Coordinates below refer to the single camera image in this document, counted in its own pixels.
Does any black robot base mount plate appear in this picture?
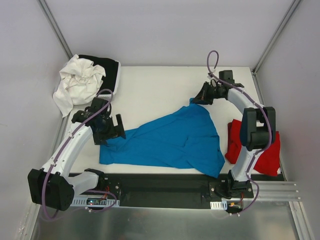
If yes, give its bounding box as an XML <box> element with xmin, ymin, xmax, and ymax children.
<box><xmin>85</xmin><ymin>174</ymin><xmax>254</xmax><ymax>210</ymax></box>

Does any blue t-shirt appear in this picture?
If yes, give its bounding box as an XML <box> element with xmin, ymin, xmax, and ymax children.
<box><xmin>99</xmin><ymin>103</ymin><xmax>225</xmax><ymax>178</ymax></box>

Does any black t-shirt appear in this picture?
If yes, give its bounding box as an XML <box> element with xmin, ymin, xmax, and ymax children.
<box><xmin>79</xmin><ymin>54</ymin><xmax>122</xmax><ymax>95</ymax></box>

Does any white slotted cable duct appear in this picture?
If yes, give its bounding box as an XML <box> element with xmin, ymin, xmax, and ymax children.
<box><xmin>70</xmin><ymin>196</ymin><xmax>120</xmax><ymax>208</ymax></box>
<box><xmin>210</xmin><ymin>200</ymin><xmax>228</xmax><ymax>211</ymax></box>

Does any white slotted cable duct right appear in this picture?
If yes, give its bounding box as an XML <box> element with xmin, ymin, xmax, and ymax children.
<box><xmin>210</xmin><ymin>200</ymin><xmax>228</xmax><ymax>211</ymax></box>

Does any red t-shirt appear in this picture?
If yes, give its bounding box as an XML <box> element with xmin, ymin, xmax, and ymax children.
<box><xmin>225</xmin><ymin>119</ymin><xmax>281</xmax><ymax>177</ymax></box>

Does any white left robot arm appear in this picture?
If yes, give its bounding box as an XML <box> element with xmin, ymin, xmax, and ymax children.
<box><xmin>27</xmin><ymin>97</ymin><xmax>126</xmax><ymax>211</ymax></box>

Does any white t-shirt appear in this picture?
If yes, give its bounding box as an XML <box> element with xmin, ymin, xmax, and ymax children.
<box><xmin>53</xmin><ymin>54</ymin><xmax>106</xmax><ymax>117</ymax></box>

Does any white laundry basket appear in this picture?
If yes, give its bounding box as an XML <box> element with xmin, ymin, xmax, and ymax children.
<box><xmin>53</xmin><ymin>54</ymin><xmax>121</xmax><ymax>105</ymax></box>

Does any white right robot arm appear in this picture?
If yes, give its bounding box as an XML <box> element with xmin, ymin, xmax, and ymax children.
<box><xmin>192</xmin><ymin>70</ymin><xmax>276</xmax><ymax>199</ymax></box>

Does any aluminium frame post left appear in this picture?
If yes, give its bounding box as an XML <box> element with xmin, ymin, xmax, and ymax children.
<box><xmin>37</xmin><ymin>0</ymin><xmax>73</xmax><ymax>59</ymax></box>

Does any aluminium frame post right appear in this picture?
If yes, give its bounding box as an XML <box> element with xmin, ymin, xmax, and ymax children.
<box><xmin>251</xmin><ymin>0</ymin><xmax>303</xmax><ymax>76</ymax></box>

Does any aluminium table edge rail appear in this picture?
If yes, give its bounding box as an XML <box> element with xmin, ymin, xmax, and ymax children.
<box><xmin>31</xmin><ymin>181</ymin><xmax>301</xmax><ymax>202</ymax></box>

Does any aluminium frame post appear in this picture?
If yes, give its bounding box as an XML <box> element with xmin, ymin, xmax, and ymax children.
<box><xmin>251</xmin><ymin>0</ymin><xmax>303</xmax><ymax>76</ymax></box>
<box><xmin>37</xmin><ymin>0</ymin><xmax>73</xmax><ymax>59</ymax></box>

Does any white slotted cable duct left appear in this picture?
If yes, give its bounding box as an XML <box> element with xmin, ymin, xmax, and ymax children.
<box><xmin>70</xmin><ymin>196</ymin><xmax>120</xmax><ymax>208</ymax></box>

